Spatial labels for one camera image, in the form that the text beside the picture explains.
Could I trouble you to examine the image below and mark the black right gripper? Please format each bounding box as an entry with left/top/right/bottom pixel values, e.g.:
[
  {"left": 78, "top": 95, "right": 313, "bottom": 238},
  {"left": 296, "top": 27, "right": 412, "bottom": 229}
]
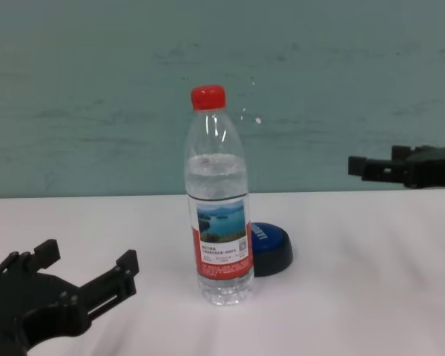
[{"left": 347, "top": 145, "right": 445, "bottom": 189}]

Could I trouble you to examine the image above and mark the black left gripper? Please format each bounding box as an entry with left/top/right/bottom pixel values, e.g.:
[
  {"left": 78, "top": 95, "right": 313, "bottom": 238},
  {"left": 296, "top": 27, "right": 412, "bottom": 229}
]
[{"left": 0, "top": 238, "right": 140, "bottom": 356}]

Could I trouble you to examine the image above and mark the blue push button black base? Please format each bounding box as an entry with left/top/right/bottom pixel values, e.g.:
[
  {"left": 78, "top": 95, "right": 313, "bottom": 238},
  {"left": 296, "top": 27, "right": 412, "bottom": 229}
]
[{"left": 248, "top": 221, "right": 294, "bottom": 278}]

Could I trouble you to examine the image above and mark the clear water bottle red cap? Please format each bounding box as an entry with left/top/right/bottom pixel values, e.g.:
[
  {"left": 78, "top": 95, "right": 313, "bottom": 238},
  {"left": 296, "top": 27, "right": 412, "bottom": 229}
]
[{"left": 183, "top": 84, "right": 254, "bottom": 307}]

